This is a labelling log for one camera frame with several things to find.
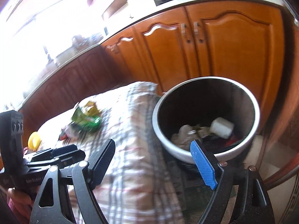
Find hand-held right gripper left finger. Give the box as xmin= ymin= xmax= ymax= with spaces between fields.
xmin=30 ymin=139 xmax=116 ymax=224

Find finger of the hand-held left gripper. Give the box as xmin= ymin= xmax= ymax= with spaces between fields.
xmin=30 ymin=145 xmax=78 ymax=160
xmin=28 ymin=150 xmax=86 ymax=171

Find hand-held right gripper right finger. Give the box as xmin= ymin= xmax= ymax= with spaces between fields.
xmin=190 ymin=139 xmax=275 ymax=224

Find printed paper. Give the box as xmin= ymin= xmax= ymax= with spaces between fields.
xmin=197 ymin=126 xmax=212 ymax=137

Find paper trash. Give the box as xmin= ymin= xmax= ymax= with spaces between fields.
xmin=171 ymin=125 xmax=199 ymax=150

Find red and white carton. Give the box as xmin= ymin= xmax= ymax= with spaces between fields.
xmin=223 ymin=136 xmax=241 ymax=147

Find large white foam fruit net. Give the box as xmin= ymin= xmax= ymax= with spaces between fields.
xmin=210 ymin=117 xmax=235 ymax=139

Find round white-rimmed trash bin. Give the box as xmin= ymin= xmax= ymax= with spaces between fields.
xmin=152 ymin=77 xmax=261 ymax=165

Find person's left hand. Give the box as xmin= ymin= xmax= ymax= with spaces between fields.
xmin=7 ymin=188 xmax=32 ymax=218

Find yellow foam fruit net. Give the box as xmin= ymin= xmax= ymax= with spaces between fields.
xmin=28 ymin=131 xmax=42 ymax=150

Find plaid tablecloth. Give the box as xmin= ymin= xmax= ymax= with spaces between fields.
xmin=23 ymin=81 xmax=185 ymax=224

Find green snack wrapper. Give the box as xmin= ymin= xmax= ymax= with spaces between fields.
xmin=71 ymin=101 xmax=101 ymax=133

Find wooden base cabinets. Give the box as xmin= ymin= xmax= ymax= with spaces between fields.
xmin=19 ymin=1 xmax=288 ymax=145

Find kitchen window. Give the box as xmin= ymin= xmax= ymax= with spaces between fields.
xmin=0 ymin=0 xmax=122 ymax=103

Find kitchen countertop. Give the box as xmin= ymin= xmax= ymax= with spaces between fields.
xmin=14 ymin=0 xmax=290 ymax=112

